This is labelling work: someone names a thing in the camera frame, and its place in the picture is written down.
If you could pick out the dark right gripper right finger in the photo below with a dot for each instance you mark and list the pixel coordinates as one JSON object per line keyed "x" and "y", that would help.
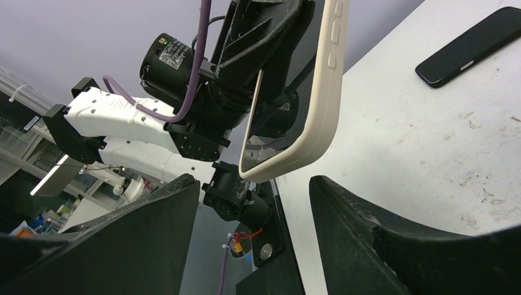
{"x": 366, "y": 249}

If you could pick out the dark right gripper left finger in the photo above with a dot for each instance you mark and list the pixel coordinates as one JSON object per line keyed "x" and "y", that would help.
{"x": 140, "y": 248}

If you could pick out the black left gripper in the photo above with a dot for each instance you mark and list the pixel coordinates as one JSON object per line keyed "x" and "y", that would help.
{"x": 251, "y": 33}

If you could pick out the black smartphone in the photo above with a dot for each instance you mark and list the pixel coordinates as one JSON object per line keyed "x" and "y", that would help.
{"x": 283, "y": 100}

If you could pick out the cream phone case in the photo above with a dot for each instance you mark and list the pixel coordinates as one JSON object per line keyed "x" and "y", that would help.
{"x": 323, "y": 113}

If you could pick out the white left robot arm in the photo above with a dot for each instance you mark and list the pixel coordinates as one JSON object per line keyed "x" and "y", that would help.
{"x": 173, "y": 74}

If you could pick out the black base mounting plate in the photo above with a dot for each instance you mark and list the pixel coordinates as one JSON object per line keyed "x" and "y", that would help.
{"x": 263, "y": 231}

